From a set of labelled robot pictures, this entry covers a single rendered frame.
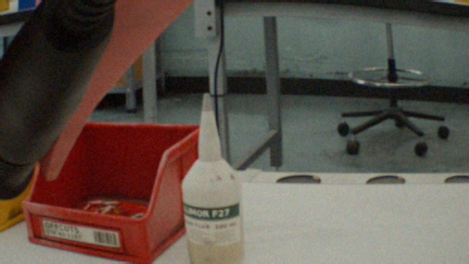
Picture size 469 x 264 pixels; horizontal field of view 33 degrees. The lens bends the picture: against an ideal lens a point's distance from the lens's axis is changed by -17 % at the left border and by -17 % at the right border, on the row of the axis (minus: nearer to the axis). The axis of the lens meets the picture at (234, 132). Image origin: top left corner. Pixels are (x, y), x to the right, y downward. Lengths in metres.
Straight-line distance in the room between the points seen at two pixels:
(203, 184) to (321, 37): 4.22
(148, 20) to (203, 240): 0.37
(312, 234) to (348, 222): 0.03
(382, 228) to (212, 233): 0.12
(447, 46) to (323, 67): 0.78
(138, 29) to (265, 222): 0.45
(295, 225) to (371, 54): 4.11
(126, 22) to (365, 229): 0.44
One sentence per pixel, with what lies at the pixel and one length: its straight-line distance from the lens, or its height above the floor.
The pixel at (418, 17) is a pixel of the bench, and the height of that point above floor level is 0.68.
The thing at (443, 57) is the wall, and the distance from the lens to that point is 4.65.
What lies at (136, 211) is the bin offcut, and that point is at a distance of 0.64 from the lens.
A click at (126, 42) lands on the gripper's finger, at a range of 0.17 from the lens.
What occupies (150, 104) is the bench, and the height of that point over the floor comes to 0.26.
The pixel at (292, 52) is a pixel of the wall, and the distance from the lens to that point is 4.78.
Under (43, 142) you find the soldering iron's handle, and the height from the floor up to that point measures 0.91.
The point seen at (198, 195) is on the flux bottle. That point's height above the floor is 0.80.
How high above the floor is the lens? 0.95
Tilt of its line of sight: 13 degrees down
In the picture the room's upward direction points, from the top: 3 degrees counter-clockwise
